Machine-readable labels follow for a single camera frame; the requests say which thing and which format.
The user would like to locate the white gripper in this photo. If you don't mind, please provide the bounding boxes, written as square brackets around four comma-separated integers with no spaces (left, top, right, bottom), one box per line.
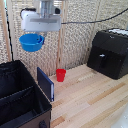
[20,8,63,34]

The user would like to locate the cornflower blue bowl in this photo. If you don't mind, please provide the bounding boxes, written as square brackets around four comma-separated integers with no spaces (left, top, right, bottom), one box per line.
[18,32,46,53]

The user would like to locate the red plastic cup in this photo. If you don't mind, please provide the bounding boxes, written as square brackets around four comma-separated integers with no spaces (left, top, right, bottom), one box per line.
[55,68,67,83]

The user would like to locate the black fabric storage box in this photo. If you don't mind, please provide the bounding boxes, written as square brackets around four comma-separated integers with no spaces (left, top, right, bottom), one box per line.
[0,59,53,128]

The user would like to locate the woven bamboo screen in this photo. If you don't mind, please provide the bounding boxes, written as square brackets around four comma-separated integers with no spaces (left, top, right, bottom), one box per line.
[0,0,128,80]

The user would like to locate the dark blue book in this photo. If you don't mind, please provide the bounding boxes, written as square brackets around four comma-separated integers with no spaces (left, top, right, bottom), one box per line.
[36,66,55,103]

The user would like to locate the black paper shredder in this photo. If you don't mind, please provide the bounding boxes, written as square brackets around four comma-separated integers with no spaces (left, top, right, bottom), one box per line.
[86,28,128,81]

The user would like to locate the black cable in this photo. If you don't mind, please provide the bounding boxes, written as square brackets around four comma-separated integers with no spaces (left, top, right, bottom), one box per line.
[61,7,128,25]

